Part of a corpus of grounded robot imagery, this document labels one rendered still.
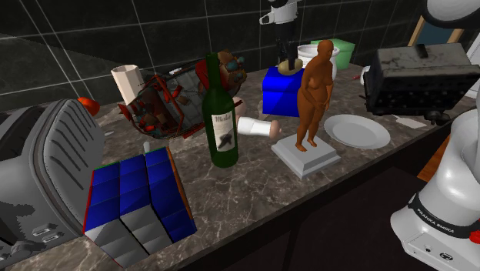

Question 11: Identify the white bucket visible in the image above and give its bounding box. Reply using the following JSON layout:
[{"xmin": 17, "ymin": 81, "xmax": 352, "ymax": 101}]
[{"xmin": 296, "ymin": 44, "xmax": 341, "ymax": 82}]

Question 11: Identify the tan oval thing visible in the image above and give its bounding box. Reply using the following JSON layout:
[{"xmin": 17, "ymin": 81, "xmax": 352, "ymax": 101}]
[{"xmin": 277, "ymin": 57, "xmax": 304, "ymax": 76}]

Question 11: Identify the green box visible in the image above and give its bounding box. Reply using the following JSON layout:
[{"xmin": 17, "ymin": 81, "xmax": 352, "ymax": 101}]
[{"xmin": 309, "ymin": 38, "xmax": 356, "ymax": 72}]

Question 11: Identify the blue box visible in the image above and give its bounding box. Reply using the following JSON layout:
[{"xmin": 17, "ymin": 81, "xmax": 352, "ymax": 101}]
[{"xmin": 262, "ymin": 66, "xmax": 306, "ymax": 119}]

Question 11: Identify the brown figure on grey base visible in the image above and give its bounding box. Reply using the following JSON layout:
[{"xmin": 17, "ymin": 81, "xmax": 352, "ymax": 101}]
[{"xmin": 270, "ymin": 38, "xmax": 342, "ymax": 180}]

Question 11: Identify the white cylinder with tan knob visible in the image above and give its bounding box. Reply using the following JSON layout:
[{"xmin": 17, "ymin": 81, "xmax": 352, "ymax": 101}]
[{"xmin": 235, "ymin": 115, "xmax": 282, "ymax": 140}]

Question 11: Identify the green wine bottle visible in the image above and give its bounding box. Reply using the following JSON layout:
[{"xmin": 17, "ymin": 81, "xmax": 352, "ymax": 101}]
[{"xmin": 201, "ymin": 52, "xmax": 240, "ymax": 169}]

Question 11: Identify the white plate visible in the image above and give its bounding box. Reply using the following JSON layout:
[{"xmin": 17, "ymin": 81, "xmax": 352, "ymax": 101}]
[{"xmin": 323, "ymin": 113, "xmax": 392, "ymax": 151}]

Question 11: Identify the black toaster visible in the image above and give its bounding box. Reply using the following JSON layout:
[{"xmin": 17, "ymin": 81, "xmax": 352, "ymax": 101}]
[{"xmin": 361, "ymin": 42, "xmax": 480, "ymax": 126}]

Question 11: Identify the red and brown angular toy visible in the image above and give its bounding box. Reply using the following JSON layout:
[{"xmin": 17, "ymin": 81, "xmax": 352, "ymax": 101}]
[{"xmin": 117, "ymin": 49, "xmax": 248, "ymax": 141}]

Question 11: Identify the wooden-framed blue picture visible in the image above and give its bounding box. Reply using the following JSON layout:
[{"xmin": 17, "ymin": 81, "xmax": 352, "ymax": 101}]
[{"xmin": 407, "ymin": 15, "xmax": 466, "ymax": 49}]

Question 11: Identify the flat white card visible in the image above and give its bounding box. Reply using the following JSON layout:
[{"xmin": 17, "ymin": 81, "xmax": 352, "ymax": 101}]
[{"xmin": 393, "ymin": 115, "xmax": 428, "ymax": 129}]

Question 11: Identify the white hexagonal cup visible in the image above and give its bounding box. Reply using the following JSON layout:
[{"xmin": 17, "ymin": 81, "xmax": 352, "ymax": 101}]
[{"xmin": 111, "ymin": 64, "xmax": 145, "ymax": 106}]

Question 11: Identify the red round thing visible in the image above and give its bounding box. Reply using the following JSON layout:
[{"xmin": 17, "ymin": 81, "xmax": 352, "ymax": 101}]
[{"xmin": 76, "ymin": 96, "xmax": 101, "ymax": 117}]

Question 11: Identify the blue and grey puzzle cube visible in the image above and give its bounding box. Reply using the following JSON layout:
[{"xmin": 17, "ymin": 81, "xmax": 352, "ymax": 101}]
[{"xmin": 82, "ymin": 146, "xmax": 198, "ymax": 269}]

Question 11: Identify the grey toaster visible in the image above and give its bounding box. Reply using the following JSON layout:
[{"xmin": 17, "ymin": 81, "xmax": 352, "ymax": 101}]
[{"xmin": 0, "ymin": 99, "xmax": 107, "ymax": 269}]

